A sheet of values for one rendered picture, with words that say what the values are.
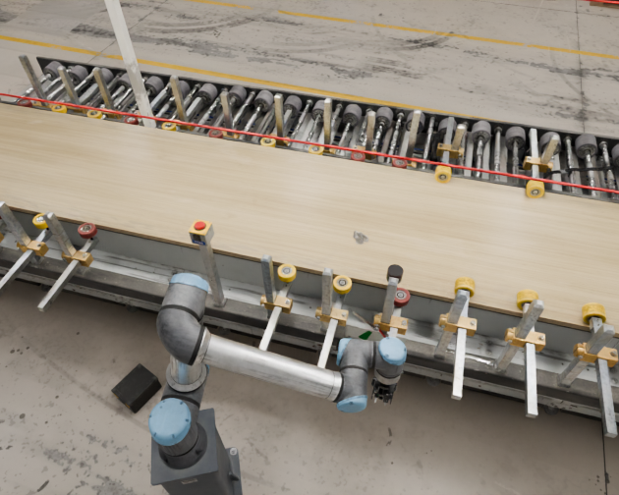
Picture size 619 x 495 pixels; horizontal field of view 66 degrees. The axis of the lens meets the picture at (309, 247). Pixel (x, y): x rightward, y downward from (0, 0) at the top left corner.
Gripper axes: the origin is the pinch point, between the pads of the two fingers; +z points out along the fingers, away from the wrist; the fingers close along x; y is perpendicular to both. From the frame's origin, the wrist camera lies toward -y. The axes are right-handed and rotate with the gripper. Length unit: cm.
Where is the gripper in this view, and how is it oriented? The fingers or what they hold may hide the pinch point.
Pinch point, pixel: (381, 394)
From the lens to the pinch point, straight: 190.8
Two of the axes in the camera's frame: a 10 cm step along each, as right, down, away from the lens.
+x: 9.6, 2.1, -1.9
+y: -2.8, 7.0, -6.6
